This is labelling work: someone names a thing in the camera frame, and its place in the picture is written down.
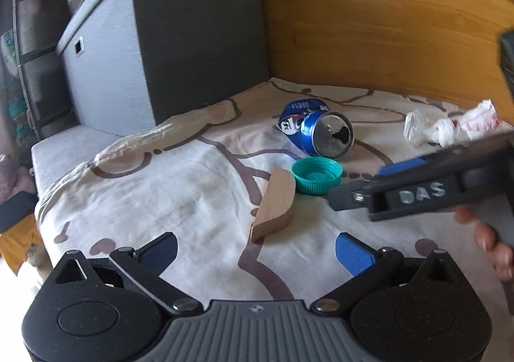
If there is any printed cream blanket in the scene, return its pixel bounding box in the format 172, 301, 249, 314
34, 77, 514, 314

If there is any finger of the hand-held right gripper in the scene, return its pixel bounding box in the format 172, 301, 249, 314
377, 132, 514, 178
327, 177, 387, 213

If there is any person's right hand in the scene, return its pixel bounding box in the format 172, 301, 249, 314
456, 205, 514, 283

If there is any grey bench cushion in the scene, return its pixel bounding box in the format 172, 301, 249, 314
31, 124, 122, 202

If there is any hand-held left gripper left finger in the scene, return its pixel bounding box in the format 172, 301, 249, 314
52, 232, 203, 315

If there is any blue drink can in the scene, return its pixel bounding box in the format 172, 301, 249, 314
277, 99, 355, 158

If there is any grey fabric storage box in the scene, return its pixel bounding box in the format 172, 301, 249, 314
56, 0, 270, 138

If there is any teal bottle cap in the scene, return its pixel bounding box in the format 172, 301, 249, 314
291, 157, 344, 196

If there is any black storage shelf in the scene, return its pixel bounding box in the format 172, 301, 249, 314
0, 0, 78, 138

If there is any white plastic bag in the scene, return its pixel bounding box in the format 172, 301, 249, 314
403, 99, 502, 148

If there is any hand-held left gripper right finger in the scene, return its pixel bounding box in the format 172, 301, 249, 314
311, 232, 458, 315

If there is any yellow cloth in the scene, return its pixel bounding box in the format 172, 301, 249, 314
0, 221, 47, 276

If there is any pink cushion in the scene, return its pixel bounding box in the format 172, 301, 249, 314
0, 153, 37, 202

